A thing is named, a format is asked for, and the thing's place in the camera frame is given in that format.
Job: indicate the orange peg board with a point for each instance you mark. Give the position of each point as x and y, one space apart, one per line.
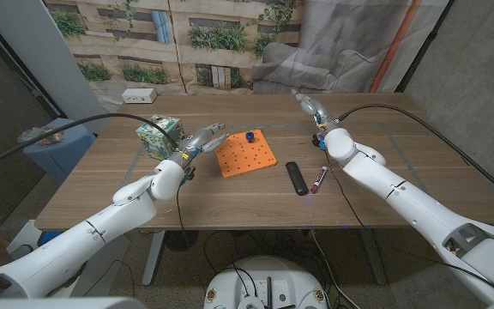
245 154

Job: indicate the black backdrop stand pole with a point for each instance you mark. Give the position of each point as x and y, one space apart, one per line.
423 47

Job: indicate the grey table leg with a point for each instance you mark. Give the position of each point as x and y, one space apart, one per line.
152 257
373 257

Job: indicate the plastic bag colourful toys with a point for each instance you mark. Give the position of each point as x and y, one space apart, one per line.
41 134

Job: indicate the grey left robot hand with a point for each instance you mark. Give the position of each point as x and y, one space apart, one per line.
197 143

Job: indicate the blue round stool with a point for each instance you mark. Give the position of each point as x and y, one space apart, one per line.
62 154

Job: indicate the white wall panel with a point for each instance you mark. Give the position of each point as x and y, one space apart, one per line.
37 43

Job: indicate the blue peg toy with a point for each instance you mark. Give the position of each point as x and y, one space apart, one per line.
250 136

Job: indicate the white power strip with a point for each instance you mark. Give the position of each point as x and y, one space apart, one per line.
139 95

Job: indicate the black TV remote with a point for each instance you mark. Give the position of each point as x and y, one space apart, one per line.
296 178

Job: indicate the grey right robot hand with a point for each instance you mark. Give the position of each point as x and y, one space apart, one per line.
315 109

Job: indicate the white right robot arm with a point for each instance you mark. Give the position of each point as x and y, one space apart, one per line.
423 201

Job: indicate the red marker white cap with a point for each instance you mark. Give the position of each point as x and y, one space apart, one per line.
319 179

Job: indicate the white robot head rim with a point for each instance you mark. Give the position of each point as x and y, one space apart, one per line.
58 304

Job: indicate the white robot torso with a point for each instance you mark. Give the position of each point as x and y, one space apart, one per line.
268 274

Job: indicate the round black floor fan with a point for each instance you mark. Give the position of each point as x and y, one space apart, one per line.
180 240

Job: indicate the floral tissue box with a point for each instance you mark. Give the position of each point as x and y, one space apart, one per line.
159 135

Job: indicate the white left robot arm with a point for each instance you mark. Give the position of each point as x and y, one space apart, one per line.
92 232

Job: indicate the printed fabric backdrop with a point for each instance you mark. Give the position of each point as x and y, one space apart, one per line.
230 43

